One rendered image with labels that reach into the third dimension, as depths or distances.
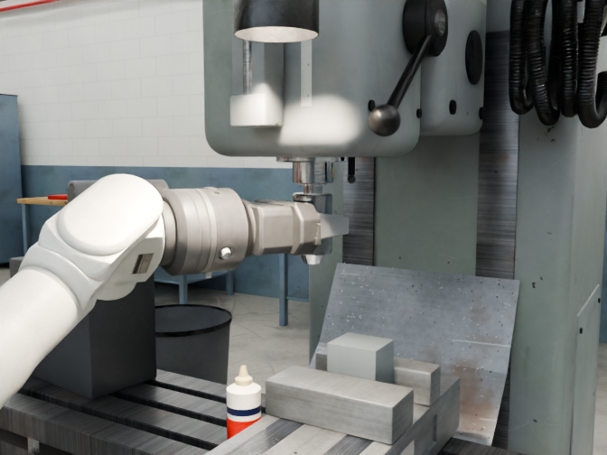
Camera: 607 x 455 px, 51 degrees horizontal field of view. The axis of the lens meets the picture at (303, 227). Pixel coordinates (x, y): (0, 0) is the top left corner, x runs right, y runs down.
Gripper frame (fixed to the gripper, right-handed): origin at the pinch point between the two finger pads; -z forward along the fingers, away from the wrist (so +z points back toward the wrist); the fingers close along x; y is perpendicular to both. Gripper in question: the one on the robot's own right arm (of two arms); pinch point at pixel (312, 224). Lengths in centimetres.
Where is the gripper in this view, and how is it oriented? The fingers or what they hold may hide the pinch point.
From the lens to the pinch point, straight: 74.2
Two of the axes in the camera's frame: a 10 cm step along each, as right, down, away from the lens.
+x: -5.6, -0.9, 8.2
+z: -8.3, 0.5, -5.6
